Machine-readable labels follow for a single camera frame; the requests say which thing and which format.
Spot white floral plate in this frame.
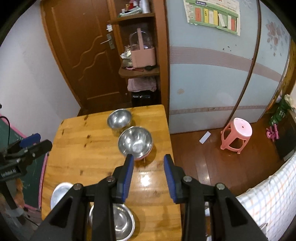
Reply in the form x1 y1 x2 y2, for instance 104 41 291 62
50 182 73 210

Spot steel bowl near edge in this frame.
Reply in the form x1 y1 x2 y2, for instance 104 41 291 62
102 203 135 241

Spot white paper on floor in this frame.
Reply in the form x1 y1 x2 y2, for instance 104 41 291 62
199 131 211 144

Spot large steel bowl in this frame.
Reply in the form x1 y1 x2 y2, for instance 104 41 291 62
118 126 154 160

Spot pink plastic stool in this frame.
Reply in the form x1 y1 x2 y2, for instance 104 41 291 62
220 118 252 154

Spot small steel bowl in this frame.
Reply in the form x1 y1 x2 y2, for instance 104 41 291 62
107 108 132 130

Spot checked white bed cover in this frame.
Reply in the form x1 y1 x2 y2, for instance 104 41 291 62
236 155 295 240

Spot black storage box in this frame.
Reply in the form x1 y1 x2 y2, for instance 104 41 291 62
131 90 161 107

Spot pink dumbbells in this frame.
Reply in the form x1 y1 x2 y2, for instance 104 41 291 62
266 123 279 142

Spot brown wooden door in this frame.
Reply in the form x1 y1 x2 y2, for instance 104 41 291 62
41 1 132 113

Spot folded pink cloth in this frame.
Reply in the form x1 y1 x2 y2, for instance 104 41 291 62
127 77 157 92

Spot green bag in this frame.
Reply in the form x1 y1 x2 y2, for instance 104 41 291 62
269 94 294 126

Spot pink plastic container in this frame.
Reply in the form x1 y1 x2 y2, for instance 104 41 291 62
129 28 156 68

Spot wooden corner shelf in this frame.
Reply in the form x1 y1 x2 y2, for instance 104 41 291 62
107 1 170 111

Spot black cable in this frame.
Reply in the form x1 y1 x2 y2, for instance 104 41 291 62
0 115 11 147

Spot silver door handle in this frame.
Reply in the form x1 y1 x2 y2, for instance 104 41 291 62
100 34 115 50

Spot colourful wall poster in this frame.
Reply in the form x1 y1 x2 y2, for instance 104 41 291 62
184 0 241 36

